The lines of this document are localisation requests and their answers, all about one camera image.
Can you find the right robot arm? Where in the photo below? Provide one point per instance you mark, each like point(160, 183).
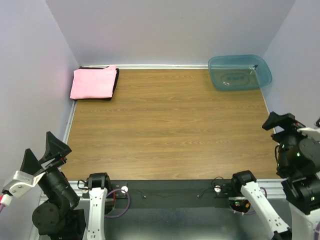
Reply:
point(297, 157)

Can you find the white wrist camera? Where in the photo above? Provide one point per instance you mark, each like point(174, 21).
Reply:
point(18, 185)
point(312, 133)

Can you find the blue translucent plastic bin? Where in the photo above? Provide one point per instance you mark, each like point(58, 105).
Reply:
point(239, 72)

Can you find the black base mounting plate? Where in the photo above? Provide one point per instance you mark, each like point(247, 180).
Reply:
point(174, 194)

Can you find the pink t-shirt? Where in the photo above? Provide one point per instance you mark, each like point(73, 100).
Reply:
point(93, 83)

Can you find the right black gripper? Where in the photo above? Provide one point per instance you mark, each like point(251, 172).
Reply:
point(283, 131)

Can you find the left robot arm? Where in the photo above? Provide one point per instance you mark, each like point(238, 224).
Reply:
point(58, 217)

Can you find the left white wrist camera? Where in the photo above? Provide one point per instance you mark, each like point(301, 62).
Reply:
point(18, 185)

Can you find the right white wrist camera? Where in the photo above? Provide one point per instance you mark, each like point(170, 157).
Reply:
point(312, 133)

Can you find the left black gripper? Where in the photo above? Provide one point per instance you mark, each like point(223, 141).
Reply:
point(47, 165)

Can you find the folded black t-shirt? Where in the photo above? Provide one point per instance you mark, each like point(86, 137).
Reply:
point(115, 82)

